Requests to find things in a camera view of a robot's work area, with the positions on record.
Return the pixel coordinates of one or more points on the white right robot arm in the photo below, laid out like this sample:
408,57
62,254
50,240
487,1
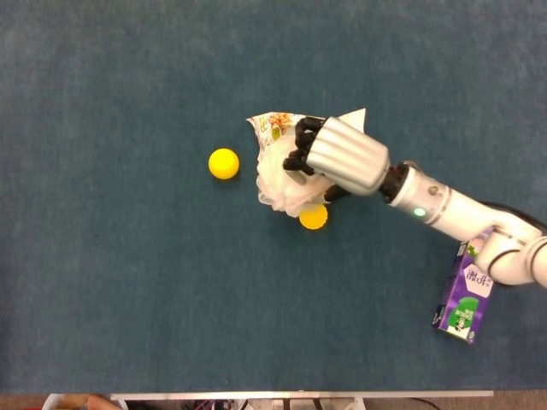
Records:
448,205

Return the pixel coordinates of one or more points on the white metal frame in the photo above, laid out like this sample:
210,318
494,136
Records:
299,405

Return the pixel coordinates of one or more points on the purple milk carton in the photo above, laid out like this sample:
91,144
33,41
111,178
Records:
461,307

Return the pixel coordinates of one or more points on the yellow scalloped plastic cap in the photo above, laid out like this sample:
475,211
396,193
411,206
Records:
314,220

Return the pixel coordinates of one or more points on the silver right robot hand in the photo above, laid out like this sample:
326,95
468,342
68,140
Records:
350,158

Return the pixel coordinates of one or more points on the large white snack bag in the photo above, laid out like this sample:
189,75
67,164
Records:
269,126

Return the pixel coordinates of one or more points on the smooth yellow ball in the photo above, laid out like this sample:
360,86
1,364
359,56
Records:
223,163

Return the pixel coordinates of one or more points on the brown object in bin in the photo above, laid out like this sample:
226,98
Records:
100,403

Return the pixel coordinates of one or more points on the white plastic bin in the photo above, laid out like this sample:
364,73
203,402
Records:
49,403

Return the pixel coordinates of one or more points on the aluminium table edge rail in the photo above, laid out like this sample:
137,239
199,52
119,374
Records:
299,395

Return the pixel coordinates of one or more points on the white mesh bath sponge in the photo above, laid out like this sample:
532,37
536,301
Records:
282,188

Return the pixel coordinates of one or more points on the blue felt table cover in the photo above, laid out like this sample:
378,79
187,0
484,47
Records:
128,64

